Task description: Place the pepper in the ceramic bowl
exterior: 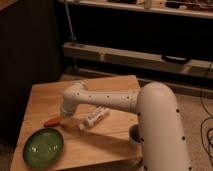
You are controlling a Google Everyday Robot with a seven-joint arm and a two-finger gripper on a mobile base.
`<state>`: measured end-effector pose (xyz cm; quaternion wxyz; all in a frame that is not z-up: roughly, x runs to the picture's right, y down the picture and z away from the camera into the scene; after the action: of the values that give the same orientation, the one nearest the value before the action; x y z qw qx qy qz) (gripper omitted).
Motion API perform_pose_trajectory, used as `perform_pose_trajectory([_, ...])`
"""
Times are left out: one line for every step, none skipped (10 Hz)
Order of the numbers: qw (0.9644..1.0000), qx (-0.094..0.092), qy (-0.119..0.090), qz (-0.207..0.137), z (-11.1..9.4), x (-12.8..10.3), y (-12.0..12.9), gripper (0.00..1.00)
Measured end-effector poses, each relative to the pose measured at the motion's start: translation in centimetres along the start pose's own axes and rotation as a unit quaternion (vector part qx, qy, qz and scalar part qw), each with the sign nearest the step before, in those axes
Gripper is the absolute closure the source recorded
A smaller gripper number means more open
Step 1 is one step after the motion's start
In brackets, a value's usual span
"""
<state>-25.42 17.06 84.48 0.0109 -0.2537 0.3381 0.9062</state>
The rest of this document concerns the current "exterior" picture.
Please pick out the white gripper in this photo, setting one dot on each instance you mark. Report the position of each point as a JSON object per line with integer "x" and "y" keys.
{"x": 66, "y": 121}

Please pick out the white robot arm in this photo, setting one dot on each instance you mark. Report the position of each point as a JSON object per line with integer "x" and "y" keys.
{"x": 162, "y": 137}

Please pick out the green ceramic bowl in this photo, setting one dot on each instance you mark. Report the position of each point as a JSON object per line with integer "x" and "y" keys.
{"x": 43, "y": 148}

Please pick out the white tube bottle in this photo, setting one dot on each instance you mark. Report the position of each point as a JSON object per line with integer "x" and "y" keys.
{"x": 94, "y": 117}

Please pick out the wooden table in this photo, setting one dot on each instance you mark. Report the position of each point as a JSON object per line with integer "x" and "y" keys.
{"x": 108, "y": 141}

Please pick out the wooden shelf beam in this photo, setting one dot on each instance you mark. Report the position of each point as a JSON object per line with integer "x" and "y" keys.
{"x": 134, "y": 59}

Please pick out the metal pole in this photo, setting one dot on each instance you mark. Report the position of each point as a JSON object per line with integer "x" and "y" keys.
{"x": 72, "y": 36}

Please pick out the black object on shelf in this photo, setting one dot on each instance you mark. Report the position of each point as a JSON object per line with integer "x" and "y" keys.
{"x": 176, "y": 60}

